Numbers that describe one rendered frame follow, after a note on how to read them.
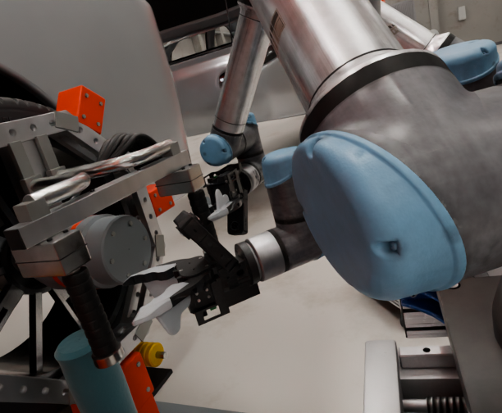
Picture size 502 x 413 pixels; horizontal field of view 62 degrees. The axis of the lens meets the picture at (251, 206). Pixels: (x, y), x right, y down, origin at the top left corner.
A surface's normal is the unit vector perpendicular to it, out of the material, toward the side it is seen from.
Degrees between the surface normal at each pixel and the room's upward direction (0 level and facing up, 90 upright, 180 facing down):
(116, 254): 90
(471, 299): 0
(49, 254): 90
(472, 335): 0
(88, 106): 90
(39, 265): 90
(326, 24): 50
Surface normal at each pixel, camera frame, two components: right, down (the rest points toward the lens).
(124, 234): 0.89, -0.11
